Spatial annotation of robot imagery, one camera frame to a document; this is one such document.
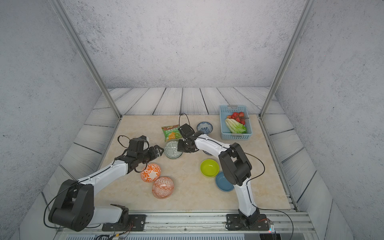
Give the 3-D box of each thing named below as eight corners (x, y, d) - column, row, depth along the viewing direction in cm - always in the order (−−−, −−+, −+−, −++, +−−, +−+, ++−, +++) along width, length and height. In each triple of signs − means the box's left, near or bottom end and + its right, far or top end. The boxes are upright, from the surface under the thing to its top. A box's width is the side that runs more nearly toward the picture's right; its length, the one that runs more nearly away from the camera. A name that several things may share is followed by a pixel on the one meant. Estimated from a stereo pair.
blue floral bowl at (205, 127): (197, 130, 115) (197, 126, 111) (200, 124, 119) (200, 119, 115) (210, 135, 111) (210, 130, 108) (213, 128, 116) (214, 124, 112)
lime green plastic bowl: (200, 179, 89) (200, 175, 86) (200, 162, 96) (200, 159, 93) (219, 179, 89) (220, 175, 86) (217, 162, 96) (218, 159, 93)
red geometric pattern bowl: (152, 198, 82) (150, 196, 79) (155, 179, 89) (154, 176, 86) (172, 198, 82) (171, 196, 79) (174, 179, 89) (173, 176, 86)
